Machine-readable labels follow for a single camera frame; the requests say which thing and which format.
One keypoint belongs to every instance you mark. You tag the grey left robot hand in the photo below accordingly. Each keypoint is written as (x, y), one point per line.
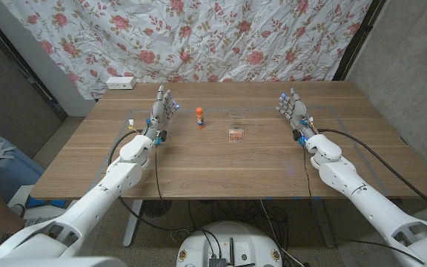
(158, 113)

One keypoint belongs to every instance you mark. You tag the orange capped glue stick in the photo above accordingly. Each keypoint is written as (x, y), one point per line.
(199, 116)

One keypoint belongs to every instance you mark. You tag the black round floor fan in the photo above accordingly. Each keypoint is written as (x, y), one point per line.
(156, 207)

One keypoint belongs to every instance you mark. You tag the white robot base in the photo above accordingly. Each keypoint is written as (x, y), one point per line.
(243, 241)

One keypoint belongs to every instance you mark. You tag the white table leg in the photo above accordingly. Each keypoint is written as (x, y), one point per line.
(132, 226)

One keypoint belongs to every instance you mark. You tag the black antenna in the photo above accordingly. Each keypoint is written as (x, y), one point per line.
(231, 250)

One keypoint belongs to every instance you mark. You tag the blue storage bin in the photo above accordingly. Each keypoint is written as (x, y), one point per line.
(9, 174)

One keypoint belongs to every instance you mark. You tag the grey table leg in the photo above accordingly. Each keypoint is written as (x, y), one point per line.
(324, 226)

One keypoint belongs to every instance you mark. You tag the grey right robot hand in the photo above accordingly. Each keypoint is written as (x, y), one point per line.
(298, 111)

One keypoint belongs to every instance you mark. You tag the floral backdrop cloth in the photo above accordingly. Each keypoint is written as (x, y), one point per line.
(198, 37)

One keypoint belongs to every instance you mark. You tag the white power strip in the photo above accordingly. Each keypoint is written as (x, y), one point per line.
(121, 82)

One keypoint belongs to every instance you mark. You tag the black backdrop pole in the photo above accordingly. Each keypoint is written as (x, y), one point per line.
(358, 41)

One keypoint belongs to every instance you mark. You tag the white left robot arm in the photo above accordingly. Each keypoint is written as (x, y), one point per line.
(98, 200)

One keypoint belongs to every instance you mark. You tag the white floor appliance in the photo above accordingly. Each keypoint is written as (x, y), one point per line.
(20, 194)

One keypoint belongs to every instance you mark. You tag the clear eyeshadow palette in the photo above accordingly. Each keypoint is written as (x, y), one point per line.
(236, 135)

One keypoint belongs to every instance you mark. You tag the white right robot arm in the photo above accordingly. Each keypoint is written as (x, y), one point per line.
(369, 207)

